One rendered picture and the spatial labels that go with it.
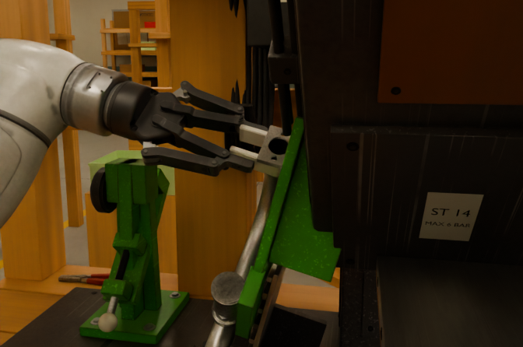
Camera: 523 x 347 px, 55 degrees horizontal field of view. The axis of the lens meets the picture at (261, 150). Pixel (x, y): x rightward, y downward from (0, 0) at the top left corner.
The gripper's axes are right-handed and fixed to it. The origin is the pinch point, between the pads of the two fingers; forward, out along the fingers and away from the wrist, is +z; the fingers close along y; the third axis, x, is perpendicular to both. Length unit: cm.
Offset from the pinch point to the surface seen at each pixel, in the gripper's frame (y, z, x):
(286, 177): -8.7, 5.3, -10.3
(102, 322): -22.5, -16.0, 22.2
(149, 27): 614, -424, 651
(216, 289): -18.8, 1.4, -0.5
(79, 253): 54, -143, 285
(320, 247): -12.3, 10.5, -4.9
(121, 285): -16.9, -15.6, 21.3
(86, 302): -18.0, -25.6, 37.8
